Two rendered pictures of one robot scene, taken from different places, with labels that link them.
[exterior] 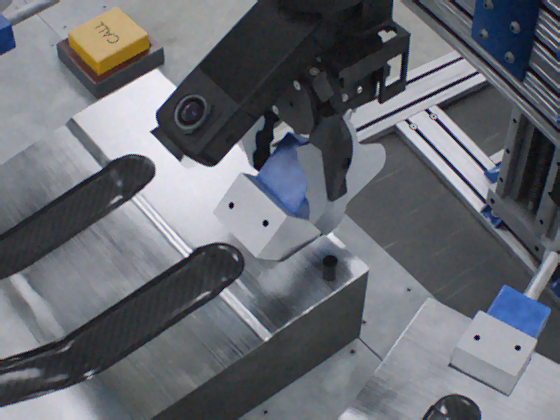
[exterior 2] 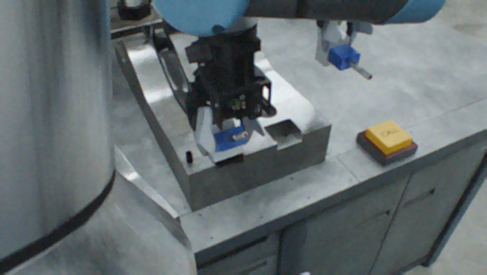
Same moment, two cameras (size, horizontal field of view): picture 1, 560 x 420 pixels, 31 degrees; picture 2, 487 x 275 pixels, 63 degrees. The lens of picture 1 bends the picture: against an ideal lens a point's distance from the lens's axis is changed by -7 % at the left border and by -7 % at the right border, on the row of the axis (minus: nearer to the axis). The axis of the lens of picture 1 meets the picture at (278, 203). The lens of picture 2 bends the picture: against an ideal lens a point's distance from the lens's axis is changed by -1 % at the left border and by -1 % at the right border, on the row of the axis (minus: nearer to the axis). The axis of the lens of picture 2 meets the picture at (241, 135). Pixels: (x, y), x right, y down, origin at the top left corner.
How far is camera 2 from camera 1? 75 cm
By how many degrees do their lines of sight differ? 65
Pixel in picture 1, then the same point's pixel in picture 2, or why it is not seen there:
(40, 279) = not seen: hidden behind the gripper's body
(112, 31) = (390, 134)
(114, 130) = (292, 108)
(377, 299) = (210, 224)
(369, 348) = (184, 215)
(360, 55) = (207, 78)
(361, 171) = (205, 140)
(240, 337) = (172, 132)
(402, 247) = not seen: outside the picture
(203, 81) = not seen: hidden behind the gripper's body
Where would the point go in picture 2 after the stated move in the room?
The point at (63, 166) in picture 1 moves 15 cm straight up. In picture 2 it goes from (276, 94) to (282, 19)
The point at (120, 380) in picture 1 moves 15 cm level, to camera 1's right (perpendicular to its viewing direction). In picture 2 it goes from (170, 102) to (136, 160)
